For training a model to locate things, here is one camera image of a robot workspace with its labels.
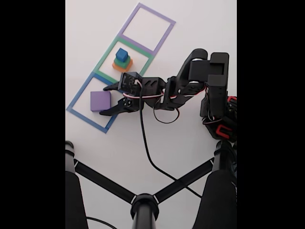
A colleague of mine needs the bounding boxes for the red white servo wire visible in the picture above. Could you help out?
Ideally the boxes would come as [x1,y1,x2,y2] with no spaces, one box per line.
[122,80,208,124]

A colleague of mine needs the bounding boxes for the small blue cube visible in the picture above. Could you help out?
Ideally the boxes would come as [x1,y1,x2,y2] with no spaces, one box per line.
[116,48,129,62]

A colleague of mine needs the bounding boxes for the green square frame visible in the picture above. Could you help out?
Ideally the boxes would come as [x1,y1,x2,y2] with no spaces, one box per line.
[93,37,153,84]

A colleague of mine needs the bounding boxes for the thick black camera cable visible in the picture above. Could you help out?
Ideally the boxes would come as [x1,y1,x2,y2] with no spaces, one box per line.
[139,82,203,198]

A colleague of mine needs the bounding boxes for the thin black cable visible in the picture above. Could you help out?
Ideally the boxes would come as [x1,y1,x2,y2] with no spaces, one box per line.
[86,216,117,229]

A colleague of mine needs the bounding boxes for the orange cube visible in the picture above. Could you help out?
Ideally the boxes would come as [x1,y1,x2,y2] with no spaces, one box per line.
[112,59,133,73]

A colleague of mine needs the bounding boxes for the purple cube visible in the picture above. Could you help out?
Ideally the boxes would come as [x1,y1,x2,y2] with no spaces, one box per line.
[90,91,112,113]

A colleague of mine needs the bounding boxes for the purple square frame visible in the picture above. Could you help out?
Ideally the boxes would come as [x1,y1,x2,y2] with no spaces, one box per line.
[118,2,177,57]

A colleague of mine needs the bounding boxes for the green cube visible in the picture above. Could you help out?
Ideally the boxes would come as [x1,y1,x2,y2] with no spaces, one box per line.
[113,56,131,68]

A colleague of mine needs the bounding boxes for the blue square frame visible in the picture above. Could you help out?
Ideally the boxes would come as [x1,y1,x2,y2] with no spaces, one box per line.
[66,72,131,134]

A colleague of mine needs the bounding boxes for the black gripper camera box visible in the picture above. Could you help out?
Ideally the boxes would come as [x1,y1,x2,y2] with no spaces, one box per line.
[118,71,143,96]

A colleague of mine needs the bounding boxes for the black tripod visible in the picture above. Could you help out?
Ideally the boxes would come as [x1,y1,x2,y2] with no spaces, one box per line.
[65,140,237,229]

